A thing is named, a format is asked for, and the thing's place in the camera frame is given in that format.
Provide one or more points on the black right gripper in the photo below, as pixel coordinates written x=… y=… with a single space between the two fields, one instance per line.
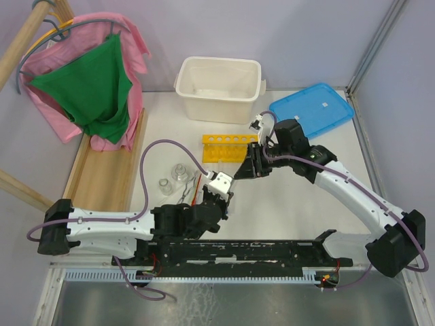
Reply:
x=253 y=166

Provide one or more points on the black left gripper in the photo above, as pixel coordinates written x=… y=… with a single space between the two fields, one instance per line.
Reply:
x=224 y=204

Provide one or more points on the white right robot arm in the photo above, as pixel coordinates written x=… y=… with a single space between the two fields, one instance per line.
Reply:
x=396 y=237

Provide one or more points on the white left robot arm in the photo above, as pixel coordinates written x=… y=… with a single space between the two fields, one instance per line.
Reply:
x=119 y=233

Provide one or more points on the red orange stirring rod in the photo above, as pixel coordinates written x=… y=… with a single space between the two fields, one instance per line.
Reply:
x=197 y=185

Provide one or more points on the metal crucible tongs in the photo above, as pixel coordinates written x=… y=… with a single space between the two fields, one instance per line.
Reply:
x=189 y=187

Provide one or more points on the small glass flask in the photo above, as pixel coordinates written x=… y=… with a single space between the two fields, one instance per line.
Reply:
x=180 y=173

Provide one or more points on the yellow test tube rack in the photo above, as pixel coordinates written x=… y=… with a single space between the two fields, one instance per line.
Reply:
x=226 y=148

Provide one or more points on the small glass beaker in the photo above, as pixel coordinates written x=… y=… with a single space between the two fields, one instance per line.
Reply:
x=165 y=187

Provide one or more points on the white plastic storage bin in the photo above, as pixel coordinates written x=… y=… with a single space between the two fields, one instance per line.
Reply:
x=221 y=90

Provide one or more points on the blue plastic bin lid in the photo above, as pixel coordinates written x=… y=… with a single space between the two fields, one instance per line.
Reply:
x=318 y=109

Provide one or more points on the small green circuit board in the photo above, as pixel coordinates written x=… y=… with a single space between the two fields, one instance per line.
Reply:
x=331 y=279

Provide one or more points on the green shirt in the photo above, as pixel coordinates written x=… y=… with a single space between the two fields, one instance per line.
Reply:
x=92 y=90

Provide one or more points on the pink shirt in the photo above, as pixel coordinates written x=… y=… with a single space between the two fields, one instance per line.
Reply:
x=83 y=39

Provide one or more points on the grey clothes hanger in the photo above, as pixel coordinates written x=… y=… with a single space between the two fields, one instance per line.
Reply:
x=69 y=28

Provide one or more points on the yellow clothes hanger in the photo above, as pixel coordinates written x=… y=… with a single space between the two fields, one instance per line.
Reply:
x=50 y=33

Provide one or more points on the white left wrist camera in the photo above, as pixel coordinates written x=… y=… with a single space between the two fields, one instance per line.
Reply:
x=219 y=183

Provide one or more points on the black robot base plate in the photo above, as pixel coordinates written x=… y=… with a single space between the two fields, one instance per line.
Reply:
x=255 y=256

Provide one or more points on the wooden clothes rack frame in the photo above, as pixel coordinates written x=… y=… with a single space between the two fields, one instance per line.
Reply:
x=103 y=181

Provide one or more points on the grey slotted cable duct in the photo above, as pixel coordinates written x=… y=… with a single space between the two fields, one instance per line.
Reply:
x=143 y=275

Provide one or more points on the aluminium frame post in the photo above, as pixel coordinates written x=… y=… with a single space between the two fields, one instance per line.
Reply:
x=380 y=37

